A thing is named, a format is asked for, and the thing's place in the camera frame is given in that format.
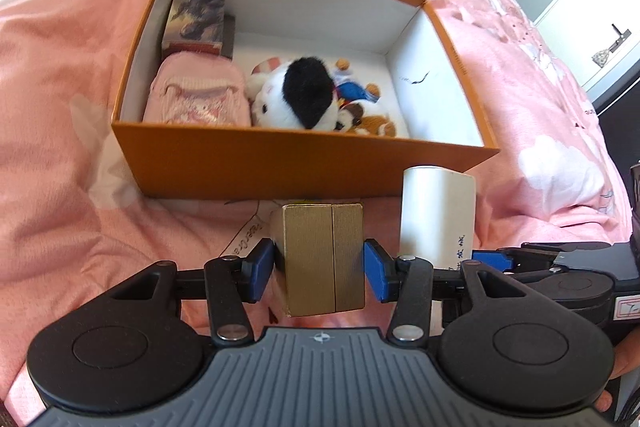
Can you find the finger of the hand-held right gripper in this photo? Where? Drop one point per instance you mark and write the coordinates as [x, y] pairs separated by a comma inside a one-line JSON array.
[[492, 259]]

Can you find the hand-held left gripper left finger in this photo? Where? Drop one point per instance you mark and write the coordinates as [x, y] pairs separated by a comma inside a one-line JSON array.
[[260, 274]]

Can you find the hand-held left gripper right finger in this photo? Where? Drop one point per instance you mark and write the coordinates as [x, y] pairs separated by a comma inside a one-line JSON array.
[[376, 277]]

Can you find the gold rectangular box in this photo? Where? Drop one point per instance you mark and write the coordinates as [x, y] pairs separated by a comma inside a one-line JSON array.
[[310, 257]]

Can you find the white cylindrical cup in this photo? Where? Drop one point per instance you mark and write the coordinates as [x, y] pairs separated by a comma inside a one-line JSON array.
[[435, 217]]

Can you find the orange cardboard box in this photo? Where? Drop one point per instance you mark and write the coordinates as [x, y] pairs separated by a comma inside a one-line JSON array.
[[250, 162]]

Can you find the brown plush toy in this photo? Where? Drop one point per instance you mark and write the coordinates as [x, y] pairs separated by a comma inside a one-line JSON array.
[[375, 124]]

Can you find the white and black plush toy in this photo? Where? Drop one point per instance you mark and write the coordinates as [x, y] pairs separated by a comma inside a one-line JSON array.
[[305, 92]]

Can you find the blue and yellow duck plush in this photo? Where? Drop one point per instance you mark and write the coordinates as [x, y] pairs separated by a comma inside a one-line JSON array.
[[352, 89]]

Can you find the picture printed card box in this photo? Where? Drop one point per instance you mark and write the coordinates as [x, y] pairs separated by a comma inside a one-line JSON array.
[[195, 17]]

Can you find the person's right hand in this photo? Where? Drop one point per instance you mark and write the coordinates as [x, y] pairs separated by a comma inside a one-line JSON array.
[[627, 357]]

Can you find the dark furniture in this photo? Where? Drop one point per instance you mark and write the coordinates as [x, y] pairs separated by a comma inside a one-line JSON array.
[[620, 127]]

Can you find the pink plush pouch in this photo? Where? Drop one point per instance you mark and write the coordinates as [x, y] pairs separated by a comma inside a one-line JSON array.
[[195, 92]]

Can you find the small hanging pouch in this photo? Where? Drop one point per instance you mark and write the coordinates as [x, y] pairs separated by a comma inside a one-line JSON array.
[[600, 58]]

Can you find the pink printed blanket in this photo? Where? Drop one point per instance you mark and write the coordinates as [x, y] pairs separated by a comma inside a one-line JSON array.
[[60, 57]]

